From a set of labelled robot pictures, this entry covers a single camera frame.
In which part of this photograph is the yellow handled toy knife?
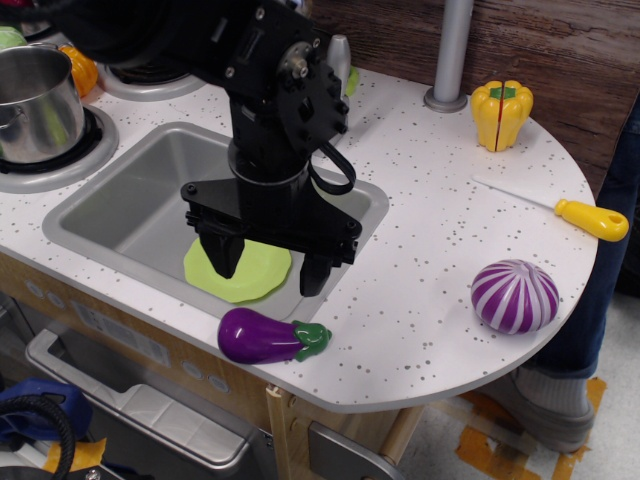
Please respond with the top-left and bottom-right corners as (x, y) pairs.
(471, 175), (630, 242)

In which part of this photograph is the grey stove burner front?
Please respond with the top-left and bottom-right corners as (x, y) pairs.
(1, 106), (119, 194)

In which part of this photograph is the yellow toy bell pepper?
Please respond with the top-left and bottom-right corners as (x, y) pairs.
(470, 80), (534, 152)

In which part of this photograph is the grey toy sink basin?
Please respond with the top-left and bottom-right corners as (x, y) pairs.
(42, 122), (389, 322)

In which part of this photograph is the green toy cabbage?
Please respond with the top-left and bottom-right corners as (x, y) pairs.
(0, 25), (27, 51)

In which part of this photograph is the grey stove burner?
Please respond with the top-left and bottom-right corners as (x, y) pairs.
(1, 106), (119, 194)
(98, 64), (205, 102)

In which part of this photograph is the purple toy eggplant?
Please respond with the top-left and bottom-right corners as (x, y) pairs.
(217, 308), (332, 365)

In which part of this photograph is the grey sneaker shoe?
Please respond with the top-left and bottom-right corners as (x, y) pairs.
(477, 367), (595, 453)

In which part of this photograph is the purple striped toy onion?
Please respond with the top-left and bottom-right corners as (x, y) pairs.
(471, 259), (560, 335)

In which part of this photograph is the orange toy pumpkin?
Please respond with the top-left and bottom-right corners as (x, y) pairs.
(58, 45), (99, 97)

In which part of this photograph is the green item behind faucet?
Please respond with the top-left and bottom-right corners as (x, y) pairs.
(345, 66), (360, 97)

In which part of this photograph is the silver oven door handle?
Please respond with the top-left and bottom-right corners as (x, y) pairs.
(26, 330), (275, 479)

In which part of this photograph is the blue clamp tool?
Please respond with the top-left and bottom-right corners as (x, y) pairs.
(1, 378), (93, 442)

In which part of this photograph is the stainless steel pot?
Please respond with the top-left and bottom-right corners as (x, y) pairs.
(1, 46), (85, 165)

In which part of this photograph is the grey stove burner back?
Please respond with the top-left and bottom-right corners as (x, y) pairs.
(98, 64), (205, 102)

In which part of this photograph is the grey metal pole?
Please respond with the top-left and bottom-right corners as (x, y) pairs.
(424, 0), (475, 113)

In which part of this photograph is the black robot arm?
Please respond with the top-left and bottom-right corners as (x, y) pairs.
(1, 1), (362, 297)

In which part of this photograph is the silver toy faucet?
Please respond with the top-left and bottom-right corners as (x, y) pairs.
(327, 34), (351, 98)

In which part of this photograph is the person leg in jeans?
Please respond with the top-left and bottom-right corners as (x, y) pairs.
(525, 103), (639, 379)

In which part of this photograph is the black cable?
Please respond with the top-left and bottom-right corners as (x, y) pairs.
(0, 395), (77, 476)

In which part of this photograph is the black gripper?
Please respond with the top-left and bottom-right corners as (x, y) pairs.
(181, 172), (362, 296)

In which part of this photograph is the light green plastic plate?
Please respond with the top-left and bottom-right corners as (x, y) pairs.
(183, 239), (292, 304)

